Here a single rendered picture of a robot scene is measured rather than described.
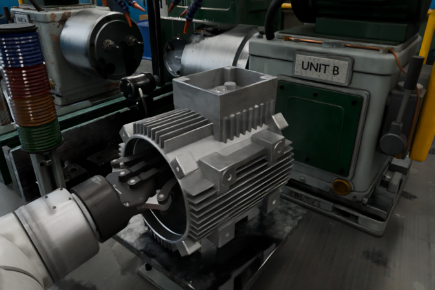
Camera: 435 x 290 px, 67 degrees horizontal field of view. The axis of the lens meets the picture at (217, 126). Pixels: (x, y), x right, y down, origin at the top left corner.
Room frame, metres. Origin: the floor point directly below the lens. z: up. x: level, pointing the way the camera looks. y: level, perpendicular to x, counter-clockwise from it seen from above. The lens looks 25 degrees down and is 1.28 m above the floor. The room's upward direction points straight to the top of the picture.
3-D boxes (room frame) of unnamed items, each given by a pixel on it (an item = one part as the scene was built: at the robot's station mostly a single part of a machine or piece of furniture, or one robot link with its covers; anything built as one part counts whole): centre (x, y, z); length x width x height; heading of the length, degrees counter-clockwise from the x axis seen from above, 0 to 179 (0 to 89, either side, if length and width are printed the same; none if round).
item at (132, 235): (0.44, 0.02, 0.86); 0.27 x 0.24 x 0.12; 52
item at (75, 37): (1.31, 0.48, 1.04); 0.37 x 0.25 x 0.25; 52
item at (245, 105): (0.47, -0.01, 1.11); 0.12 x 0.11 x 0.07; 133
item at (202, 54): (0.89, -0.07, 1.04); 0.41 x 0.25 x 0.25; 52
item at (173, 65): (1.17, 0.14, 1.02); 0.15 x 0.02 x 0.15; 52
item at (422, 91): (0.56, -0.33, 1.07); 0.08 x 0.07 x 0.20; 142
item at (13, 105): (0.48, 0.29, 1.10); 0.06 x 0.06 x 0.04
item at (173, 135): (0.44, 0.02, 1.02); 0.20 x 0.19 x 0.19; 133
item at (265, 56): (0.73, -0.28, 0.99); 0.35 x 0.31 x 0.37; 52
